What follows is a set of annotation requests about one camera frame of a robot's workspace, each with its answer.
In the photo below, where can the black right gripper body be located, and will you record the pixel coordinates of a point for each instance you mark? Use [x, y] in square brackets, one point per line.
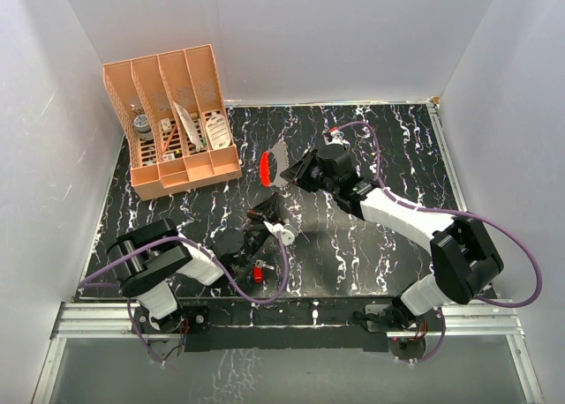
[313, 179]

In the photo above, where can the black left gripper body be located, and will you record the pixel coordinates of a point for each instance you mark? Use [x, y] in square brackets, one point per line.
[255, 235]

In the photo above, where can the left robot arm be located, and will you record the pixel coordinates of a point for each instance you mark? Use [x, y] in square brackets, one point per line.
[144, 276]

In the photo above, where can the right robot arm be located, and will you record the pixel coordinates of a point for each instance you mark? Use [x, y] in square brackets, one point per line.
[464, 257]

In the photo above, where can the silver key with red tag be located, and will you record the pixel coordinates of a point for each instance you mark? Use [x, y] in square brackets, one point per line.
[260, 266]

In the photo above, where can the white packaged card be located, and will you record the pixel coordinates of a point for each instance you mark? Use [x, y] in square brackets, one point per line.
[191, 127]

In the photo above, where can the small white box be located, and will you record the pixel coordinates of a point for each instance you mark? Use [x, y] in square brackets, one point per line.
[166, 125]

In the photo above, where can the peach plastic desk organizer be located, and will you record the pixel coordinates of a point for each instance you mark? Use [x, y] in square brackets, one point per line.
[169, 163]

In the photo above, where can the round metal tin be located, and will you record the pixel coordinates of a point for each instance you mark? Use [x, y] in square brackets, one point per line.
[142, 127]

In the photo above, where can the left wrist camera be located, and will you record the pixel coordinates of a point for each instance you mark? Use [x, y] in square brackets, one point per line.
[285, 232]

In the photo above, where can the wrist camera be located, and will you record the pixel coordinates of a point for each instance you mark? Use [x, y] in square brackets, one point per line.
[334, 137]
[285, 232]

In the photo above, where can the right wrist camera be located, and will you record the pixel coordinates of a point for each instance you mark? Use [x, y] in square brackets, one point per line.
[334, 137]

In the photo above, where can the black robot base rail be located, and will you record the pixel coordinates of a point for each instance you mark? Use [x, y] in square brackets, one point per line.
[201, 325]

